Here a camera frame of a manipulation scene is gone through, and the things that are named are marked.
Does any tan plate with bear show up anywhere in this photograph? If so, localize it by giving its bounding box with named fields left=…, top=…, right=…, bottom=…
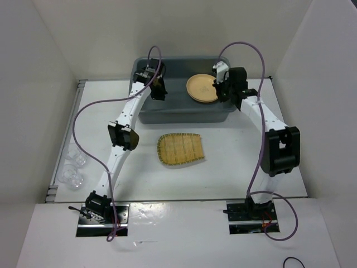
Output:
left=186, top=74, right=217, bottom=100

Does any woven bamboo tray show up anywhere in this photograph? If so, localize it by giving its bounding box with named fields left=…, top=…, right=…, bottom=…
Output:
left=157, top=132, right=205, bottom=166

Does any clear plastic cup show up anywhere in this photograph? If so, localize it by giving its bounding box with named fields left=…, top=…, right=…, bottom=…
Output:
left=65, top=143, right=88, bottom=168
left=59, top=164, right=84, bottom=190

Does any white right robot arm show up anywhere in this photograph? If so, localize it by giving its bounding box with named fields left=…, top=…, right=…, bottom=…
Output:
left=213, top=61, right=300, bottom=220

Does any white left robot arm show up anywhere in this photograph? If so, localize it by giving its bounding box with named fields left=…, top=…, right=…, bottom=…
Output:
left=85, top=59, right=167, bottom=223

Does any grey plastic bin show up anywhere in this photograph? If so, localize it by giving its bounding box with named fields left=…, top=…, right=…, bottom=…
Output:
left=138, top=56, right=236, bottom=124

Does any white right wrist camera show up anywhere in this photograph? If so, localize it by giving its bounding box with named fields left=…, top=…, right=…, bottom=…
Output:
left=213, top=61, right=229, bottom=84

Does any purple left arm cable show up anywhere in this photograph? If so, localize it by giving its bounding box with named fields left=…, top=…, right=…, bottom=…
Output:
left=72, top=45, right=162, bottom=242

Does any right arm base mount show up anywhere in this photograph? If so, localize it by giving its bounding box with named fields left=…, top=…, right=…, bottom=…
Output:
left=223, top=198, right=280, bottom=235

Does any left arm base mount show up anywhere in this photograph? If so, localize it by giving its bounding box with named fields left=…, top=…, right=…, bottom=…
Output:
left=68, top=204, right=129, bottom=237

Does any black cable loop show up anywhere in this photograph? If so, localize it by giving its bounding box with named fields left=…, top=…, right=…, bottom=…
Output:
left=283, top=257, right=305, bottom=268

